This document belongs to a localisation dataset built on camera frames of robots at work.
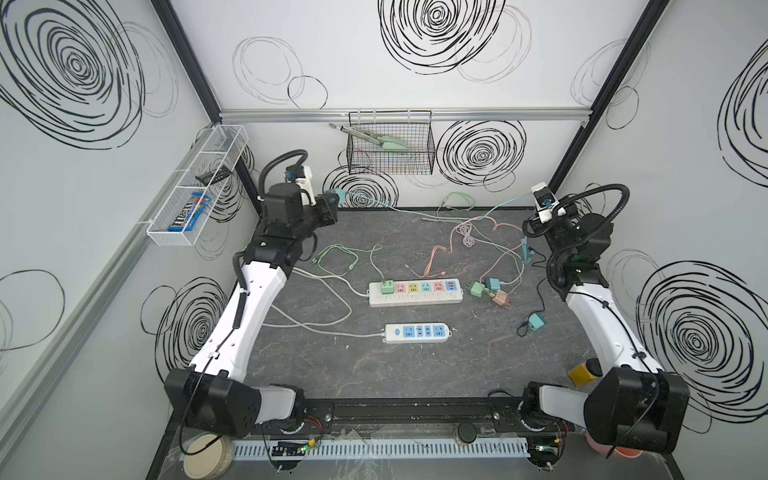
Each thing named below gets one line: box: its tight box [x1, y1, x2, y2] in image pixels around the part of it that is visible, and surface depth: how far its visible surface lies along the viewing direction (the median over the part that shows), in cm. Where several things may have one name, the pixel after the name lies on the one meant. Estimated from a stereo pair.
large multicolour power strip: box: [366, 278, 464, 307], surface depth 96 cm
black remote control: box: [195, 165, 233, 186], surface depth 80 cm
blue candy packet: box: [168, 192, 212, 232], surface depth 72 cm
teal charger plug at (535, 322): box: [527, 313, 545, 332], surface depth 90 cm
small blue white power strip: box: [381, 322, 452, 344], surface depth 87 cm
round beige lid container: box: [183, 432, 234, 480], surface depth 63 cm
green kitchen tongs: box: [328, 123, 408, 151], surface depth 93 cm
